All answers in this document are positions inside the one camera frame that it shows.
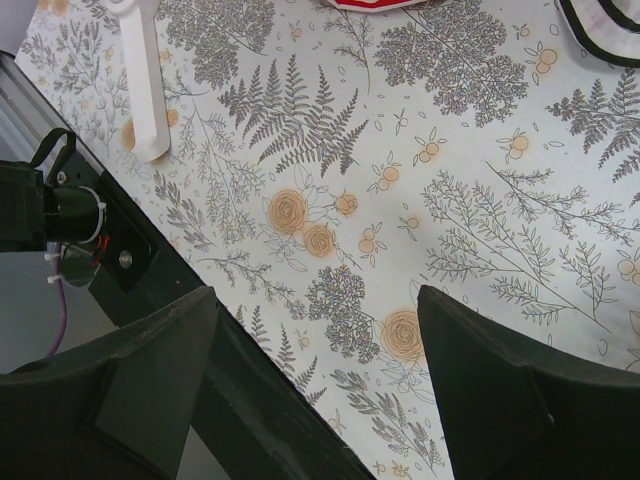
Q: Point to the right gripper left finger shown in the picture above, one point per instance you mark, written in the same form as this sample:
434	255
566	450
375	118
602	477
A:
118	407

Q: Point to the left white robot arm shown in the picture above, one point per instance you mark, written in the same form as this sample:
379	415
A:
36	211

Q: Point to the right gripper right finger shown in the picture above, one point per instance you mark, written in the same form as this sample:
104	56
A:
512	407

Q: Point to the black white striped tank top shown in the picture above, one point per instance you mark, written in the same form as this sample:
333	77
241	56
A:
606	29

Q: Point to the floral table cloth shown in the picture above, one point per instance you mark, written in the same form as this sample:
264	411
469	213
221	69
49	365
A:
324	165

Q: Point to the metal clothes rack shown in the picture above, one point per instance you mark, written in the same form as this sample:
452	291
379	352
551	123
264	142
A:
145	83

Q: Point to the red white striped tank top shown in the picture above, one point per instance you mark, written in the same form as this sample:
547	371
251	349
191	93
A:
372	6

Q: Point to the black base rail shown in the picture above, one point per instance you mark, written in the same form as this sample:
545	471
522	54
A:
118	407

